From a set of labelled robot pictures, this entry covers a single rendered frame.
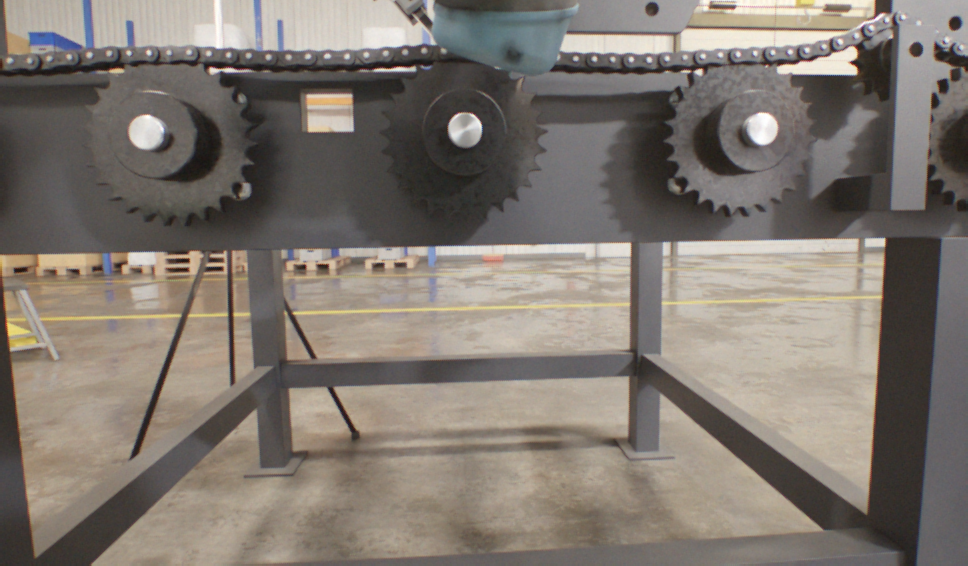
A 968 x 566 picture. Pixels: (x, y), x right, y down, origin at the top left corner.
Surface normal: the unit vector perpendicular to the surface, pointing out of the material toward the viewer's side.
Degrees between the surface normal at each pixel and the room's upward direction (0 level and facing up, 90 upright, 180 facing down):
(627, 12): 90
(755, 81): 90
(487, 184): 90
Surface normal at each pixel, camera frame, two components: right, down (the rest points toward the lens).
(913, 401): -1.00, 0.02
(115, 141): 0.06, 0.09
